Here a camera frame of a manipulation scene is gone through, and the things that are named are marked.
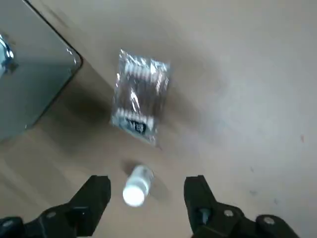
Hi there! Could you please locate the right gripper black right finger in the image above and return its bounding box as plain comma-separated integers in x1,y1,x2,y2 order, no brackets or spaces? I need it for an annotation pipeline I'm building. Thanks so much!
183,175,302,238

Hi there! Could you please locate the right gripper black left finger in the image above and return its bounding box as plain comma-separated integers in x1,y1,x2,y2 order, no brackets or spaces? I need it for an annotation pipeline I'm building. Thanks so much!
0,175,111,238

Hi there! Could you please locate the small white medicine bottle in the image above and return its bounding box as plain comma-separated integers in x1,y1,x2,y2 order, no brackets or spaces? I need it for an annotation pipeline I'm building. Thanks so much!
122,165,155,208

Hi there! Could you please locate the clear iodophor cotton swab packet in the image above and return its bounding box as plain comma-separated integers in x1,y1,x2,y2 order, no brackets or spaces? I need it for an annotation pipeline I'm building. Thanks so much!
110,48,171,147

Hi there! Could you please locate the silver aluminium medical kit case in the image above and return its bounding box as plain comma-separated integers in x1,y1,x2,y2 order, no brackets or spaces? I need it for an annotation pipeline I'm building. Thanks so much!
0,0,84,144

